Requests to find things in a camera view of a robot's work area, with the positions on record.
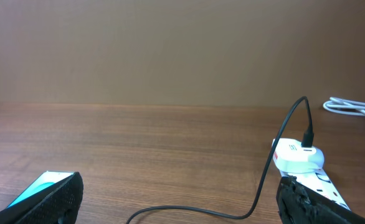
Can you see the white power strip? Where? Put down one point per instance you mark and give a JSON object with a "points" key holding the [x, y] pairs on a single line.
{"points": [[319, 182]]}

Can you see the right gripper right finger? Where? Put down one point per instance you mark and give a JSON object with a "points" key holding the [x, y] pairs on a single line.
{"points": [[297, 204]]}

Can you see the teal screen smartphone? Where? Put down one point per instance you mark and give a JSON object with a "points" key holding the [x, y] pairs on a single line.
{"points": [[44, 181]]}

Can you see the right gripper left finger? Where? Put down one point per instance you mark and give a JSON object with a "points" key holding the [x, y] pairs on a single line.
{"points": [[58, 203]]}

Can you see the white charger adapter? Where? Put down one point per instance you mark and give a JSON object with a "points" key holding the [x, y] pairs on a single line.
{"points": [[291, 157]]}

